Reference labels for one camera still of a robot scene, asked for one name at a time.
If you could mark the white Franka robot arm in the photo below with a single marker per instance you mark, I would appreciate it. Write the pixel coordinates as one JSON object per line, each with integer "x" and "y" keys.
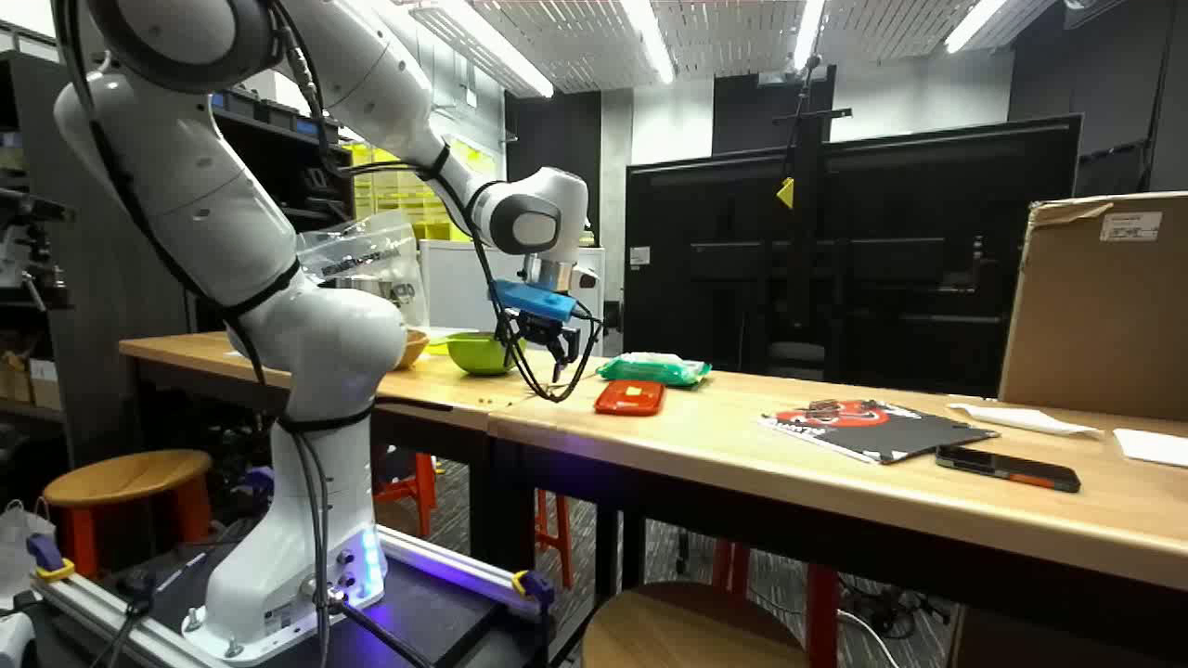
{"x": 224, "y": 225}

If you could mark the green plastic packet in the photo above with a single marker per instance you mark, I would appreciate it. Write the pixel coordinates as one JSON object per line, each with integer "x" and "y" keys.
{"x": 654, "y": 367}

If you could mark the green bowl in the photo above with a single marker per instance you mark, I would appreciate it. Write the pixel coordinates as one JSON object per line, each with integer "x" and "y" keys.
{"x": 477, "y": 352}

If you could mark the robot base platform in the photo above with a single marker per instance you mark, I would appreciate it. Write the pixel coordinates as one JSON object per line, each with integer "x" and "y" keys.
{"x": 428, "y": 607}

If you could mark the black phone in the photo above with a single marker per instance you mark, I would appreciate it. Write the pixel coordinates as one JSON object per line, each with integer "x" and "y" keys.
{"x": 1006, "y": 468}

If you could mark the yellow tag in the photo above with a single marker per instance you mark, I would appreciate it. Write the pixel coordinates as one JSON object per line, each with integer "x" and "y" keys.
{"x": 786, "y": 191}

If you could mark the black and red magazine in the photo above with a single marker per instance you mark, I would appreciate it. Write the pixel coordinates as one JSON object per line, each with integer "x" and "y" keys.
{"x": 882, "y": 433}

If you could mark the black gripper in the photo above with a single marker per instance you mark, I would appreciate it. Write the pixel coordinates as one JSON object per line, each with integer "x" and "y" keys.
{"x": 530, "y": 322}

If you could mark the wicker basket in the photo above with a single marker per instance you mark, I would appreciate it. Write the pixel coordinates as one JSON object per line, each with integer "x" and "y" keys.
{"x": 415, "y": 350}

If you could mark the clear printed plastic bag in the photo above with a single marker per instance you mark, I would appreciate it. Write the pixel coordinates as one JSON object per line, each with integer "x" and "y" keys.
{"x": 360, "y": 261}

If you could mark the cardboard box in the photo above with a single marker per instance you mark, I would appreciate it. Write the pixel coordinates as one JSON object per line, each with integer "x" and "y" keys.
{"x": 1102, "y": 310}

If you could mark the white paper sheet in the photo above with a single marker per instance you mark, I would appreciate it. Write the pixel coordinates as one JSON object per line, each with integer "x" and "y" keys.
{"x": 1025, "y": 421}
{"x": 1153, "y": 445}

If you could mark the large black monitor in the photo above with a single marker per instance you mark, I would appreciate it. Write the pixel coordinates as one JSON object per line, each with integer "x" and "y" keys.
{"x": 719, "y": 261}

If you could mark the wooden stool orange legs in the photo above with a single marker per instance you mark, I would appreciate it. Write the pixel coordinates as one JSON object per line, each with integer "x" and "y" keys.
{"x": 692, "y": 629}
{"x": 125, "y": 477}
{"x": 411, "y": 481}

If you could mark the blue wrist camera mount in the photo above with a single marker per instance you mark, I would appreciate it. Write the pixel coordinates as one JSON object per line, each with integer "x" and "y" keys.
{"x": 532, "y": 298}

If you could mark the red flat case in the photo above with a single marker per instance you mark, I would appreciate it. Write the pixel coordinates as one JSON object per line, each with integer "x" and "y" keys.
{"x": 630, "y": 397}

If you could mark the yellow wall poster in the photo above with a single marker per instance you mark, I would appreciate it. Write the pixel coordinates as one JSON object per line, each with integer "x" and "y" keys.
{"x": 395, "y": 191}

